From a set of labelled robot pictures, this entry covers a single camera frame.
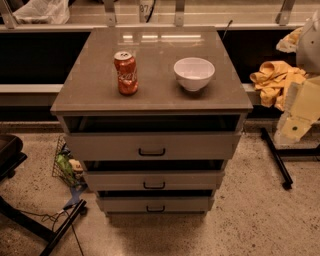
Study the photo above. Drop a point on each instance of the grey top drawer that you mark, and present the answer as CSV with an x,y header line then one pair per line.
x,y
153,146

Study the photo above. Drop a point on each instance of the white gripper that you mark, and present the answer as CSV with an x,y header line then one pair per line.
x,y
310,46

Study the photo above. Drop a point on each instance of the white bowl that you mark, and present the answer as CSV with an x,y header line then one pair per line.
x,y
193,73

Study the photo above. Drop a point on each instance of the grey drawer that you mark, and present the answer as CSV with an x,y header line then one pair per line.
x,y
153,146
154,204
153,180

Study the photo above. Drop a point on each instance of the black stand leg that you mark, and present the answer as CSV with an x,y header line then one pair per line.
x,y
278,154

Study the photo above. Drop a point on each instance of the grey drawer cabinet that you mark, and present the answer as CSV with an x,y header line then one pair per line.
x,y
90,101

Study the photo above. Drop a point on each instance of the red cola can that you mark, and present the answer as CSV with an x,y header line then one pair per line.
x,y
126,68

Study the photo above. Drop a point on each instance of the black chair base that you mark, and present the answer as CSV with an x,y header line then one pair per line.
x,y
41,196

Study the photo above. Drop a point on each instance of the grey bottom drawer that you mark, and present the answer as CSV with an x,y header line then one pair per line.
x,y
154,204

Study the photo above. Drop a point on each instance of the grey middle drawer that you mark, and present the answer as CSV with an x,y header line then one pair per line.
x,y
153,180

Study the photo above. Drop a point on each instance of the white plastic bag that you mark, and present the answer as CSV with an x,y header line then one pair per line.
x,y
43,12

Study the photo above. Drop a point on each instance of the yellow crumpled cloth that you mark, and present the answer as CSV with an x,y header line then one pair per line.
x,y
273,81

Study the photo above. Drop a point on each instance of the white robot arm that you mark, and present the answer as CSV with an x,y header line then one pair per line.
x,y
308,48

